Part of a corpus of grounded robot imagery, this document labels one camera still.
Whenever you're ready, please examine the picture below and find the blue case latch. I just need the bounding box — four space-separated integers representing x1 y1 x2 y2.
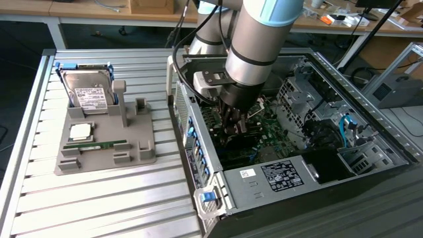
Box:
198 192 217 203

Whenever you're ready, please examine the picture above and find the green RAM stick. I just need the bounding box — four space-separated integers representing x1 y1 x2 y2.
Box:
62 140 128 151

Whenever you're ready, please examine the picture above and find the metal socket cover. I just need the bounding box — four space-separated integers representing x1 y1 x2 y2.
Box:
246 99 266 118

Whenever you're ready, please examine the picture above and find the grey parts rack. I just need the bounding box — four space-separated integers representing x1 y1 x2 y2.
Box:
53 79 157 177

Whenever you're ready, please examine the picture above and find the grey computer tower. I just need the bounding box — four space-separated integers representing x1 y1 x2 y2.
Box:
361 73 423 110

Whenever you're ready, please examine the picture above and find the silver hard disk drive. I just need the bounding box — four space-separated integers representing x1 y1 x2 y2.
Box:
62 70 111 115

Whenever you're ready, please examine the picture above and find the silver CPU chip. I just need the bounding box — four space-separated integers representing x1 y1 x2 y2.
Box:
67 123 93 142

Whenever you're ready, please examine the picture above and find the aluminium profile frame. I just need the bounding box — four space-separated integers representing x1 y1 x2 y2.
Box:
361 42 423 93

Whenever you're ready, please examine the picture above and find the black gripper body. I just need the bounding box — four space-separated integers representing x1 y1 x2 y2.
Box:
217 83 265 111

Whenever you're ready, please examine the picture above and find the perforated metal drive cage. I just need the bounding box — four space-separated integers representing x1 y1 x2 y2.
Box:
276 75 328 139

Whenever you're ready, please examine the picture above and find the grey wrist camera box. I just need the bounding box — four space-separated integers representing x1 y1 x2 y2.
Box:
192 71 232 96

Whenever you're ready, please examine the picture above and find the green motherboard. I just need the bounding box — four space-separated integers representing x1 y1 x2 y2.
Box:
200 95 297 169

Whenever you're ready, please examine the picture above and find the grey power supply unit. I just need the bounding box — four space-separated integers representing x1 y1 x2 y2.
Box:
222 155 320 214

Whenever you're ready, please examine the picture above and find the brown cardboard box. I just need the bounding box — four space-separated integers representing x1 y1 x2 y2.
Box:
129 0 174 15

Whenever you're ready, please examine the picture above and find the grey metal disk bay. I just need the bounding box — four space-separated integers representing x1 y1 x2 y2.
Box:
336 141 388 176

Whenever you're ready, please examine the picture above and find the wooden desk grey frame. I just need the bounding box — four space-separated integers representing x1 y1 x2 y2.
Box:
0 0 198 50

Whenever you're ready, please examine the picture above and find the blue SATA wire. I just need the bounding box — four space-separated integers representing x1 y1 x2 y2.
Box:
337 113 357 149

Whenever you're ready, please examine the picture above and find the cluttered wooden desk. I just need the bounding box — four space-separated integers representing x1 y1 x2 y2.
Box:
289 0 423 70

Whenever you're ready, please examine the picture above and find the black monitor with stand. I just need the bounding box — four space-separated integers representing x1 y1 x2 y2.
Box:
354 0 397 21

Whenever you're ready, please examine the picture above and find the black graphics card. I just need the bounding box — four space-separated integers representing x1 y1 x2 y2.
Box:
210 125 261 151

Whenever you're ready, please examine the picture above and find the black camera cable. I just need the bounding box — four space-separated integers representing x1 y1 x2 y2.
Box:
172 0 232 106

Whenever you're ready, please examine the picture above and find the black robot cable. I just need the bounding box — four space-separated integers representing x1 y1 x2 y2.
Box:
166 0 192 48

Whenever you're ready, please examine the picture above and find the open black PC case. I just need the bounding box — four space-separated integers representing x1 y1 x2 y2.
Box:
165 47 418 238

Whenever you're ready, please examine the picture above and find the black wire bundle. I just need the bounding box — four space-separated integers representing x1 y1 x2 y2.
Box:
301 119 341 150

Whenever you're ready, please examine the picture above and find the brown cardboard piece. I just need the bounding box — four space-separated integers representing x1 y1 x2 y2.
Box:
397 0 423 24

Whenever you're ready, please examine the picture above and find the small white box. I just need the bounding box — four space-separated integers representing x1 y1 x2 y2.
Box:
341 15 370 27

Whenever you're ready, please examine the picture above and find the black tripod pole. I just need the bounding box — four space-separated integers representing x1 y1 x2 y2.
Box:
336 0 406 70

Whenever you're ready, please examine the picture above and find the light grey network cable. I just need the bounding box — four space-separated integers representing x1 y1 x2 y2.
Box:
93 0 128 12

